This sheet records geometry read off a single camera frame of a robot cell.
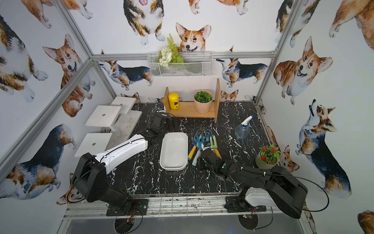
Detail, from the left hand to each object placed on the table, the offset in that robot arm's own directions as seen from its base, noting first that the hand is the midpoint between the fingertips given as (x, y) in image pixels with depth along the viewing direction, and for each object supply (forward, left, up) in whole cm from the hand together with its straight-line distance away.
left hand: (168, 115), depth 87 cm
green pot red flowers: (-24, -54, -8) cm, 60 cm away
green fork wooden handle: (-12, -27, -16) cm, 34 cm away
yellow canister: (+17, -2, -4) cm, 17 cm away
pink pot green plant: (+15, -21, -2) cm, 26 cm away
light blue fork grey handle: (-7, -17, -17) cm, 25 cm away
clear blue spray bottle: (-5, -46, -11) cm, 47 cm away
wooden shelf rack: (+16, -10, -13) cm, 23 cm away
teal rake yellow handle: (-13, -15, -16) cm, 26 cm away
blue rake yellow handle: (-5, -23, -15) cm, 28 cm away
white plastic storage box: (-14, -2, -19) cm, 24 cm away
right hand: (-19, -19, -14) cm, 30 cm away
